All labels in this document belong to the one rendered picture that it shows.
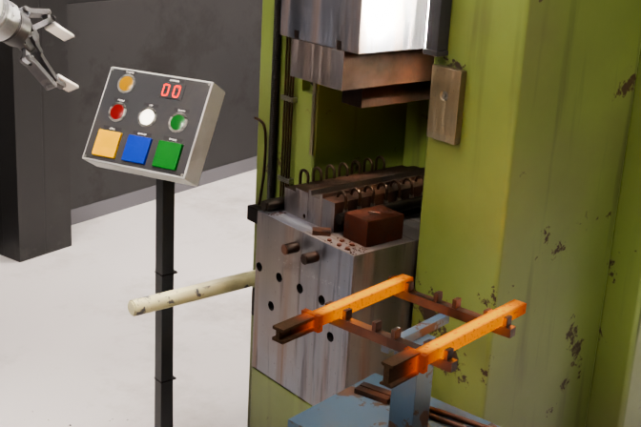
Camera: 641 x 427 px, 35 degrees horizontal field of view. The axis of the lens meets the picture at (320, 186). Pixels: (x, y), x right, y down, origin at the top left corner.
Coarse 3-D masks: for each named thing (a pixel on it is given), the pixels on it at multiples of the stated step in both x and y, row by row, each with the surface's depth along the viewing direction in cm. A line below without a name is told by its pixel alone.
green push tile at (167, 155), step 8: (160, 144) 278; (168, 144) 277; (176, 144) 276; (160, 152) 277; (168, 152) 276; (176, 152) 275; (160, 160) 277; (168, 160) 276; (176, 160) 275; (168, 168) 275
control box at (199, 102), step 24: (120, 72) 290; (144, 72) 287; (120, 96) 288; (144, 96) 285; (168, 96) 282; (192, 96) 279; (216, 96) 281; (96, 120) 289; (120, 120) 286; (168, 120) 280; (192, 120) 277; (216, 120) 283; (120, 144) 284; (192, 144) 275; (120, 168) 285; (144, 168) 279; (192, 168) 276
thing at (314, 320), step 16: (368, 288) 213; (384, 288) 214; (400, 288) 217; (336, 304) 204; (352, 304) 205; (368, 304) 210; (288, 320) 195; (304, 320) 195; (320, 320) 197; (272, 336) 193; (288, 336) 193
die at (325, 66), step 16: (304, 48) 250; (320, 48) 245; (304, 64) 251; (320, 64) 246; (336, 64) 242; (352, 64) 241; (368, 64) 245; (384, 64) 248; (400, 64) 251; (416, 64) 255; (432, 64) 259; (320, 80) 247; (336, 80) 242; (352, 80) 243; (368, 80) 246; (384, 80) 250; (400, 80) 253; (416, 80) 257
